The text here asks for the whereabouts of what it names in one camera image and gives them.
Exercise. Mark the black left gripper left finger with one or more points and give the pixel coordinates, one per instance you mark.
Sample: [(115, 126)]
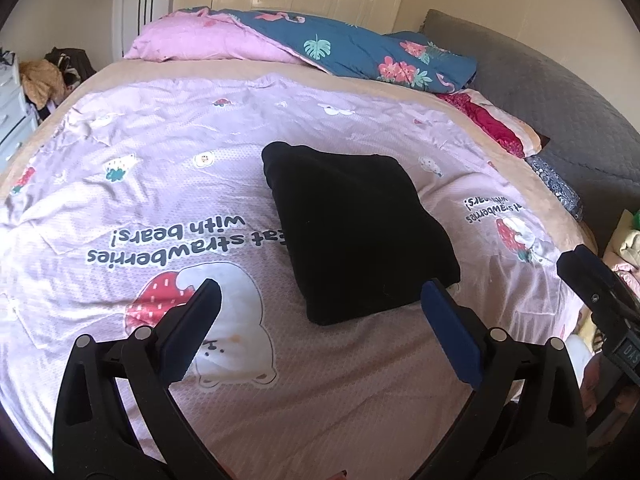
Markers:
[(92, 434)]

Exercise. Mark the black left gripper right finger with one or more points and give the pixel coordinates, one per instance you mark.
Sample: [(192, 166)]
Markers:
[(523, 419)]

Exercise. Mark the black sweater with orange patches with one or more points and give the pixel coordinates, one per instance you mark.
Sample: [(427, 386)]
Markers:
[(359, 239)]

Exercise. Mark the pile of pastel clothes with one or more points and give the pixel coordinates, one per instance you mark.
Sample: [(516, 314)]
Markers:
[(621, 255)]

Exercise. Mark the right hand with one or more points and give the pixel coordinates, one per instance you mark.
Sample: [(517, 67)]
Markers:
[(599, 378)]

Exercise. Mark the blue patterned small pillow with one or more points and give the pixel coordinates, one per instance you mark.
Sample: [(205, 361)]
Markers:
[(566, 195)]

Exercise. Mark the grey padded headboard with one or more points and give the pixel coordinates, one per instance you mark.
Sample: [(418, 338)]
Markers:
[(591, 145)]

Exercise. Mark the red and cream pillow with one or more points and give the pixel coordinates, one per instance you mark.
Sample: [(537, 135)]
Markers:
[(511, 133)]

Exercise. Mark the lilac strawberry bear blanket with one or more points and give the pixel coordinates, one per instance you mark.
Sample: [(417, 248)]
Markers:
[(142, 192)]

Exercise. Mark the beige bed sheet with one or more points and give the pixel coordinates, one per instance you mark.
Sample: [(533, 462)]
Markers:
[(150, 67)]

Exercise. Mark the white drawer unit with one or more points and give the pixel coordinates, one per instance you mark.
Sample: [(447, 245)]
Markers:
[(18, 118)]

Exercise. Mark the tan crumpled bag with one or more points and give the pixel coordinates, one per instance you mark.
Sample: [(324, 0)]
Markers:
[(42, 82)]

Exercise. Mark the black bag on floor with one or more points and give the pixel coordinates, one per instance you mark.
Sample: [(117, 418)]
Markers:
[(73, 64)]

